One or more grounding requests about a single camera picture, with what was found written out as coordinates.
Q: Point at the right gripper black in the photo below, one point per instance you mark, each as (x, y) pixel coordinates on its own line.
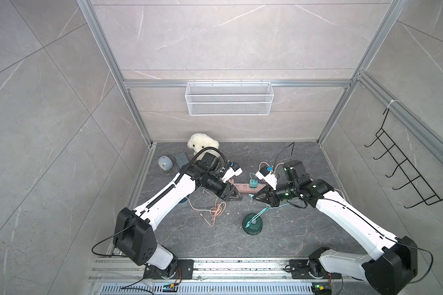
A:
(267, 191)

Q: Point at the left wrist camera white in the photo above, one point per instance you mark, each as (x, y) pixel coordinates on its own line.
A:
(233, 171)

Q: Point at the black wire hook rack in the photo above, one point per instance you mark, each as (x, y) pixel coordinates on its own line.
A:
(427, 195)

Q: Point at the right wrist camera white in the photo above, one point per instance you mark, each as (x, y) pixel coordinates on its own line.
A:
(266, 174)

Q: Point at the green cordless meat grinder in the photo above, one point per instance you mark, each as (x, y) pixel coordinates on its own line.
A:
(252, 224)

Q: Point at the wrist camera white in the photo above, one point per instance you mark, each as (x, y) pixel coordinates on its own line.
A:
(233, 171)
(266, 174)

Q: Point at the white plush dog toy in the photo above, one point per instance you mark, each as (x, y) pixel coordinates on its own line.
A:
(199, 141)

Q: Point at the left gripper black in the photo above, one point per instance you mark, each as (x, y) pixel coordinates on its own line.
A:
(225, 195)

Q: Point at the teal usb wall charger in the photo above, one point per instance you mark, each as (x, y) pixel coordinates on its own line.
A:
(253, 183)

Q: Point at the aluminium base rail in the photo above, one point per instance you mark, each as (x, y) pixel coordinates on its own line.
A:
(218, 276)

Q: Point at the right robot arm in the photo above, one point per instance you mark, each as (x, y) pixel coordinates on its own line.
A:
(390, 262)

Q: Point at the grey-blue rectangular case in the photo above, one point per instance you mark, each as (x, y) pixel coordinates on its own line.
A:
(181, 159)

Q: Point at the white wire mesh basket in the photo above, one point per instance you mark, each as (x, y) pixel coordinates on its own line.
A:
(229, 98)

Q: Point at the light blue round gadget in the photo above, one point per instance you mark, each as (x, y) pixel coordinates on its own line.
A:
(165, 163)

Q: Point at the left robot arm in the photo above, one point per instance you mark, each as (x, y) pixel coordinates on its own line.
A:
(134, 232)

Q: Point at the pink power strip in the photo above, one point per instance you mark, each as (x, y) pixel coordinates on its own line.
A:
(244, 188)

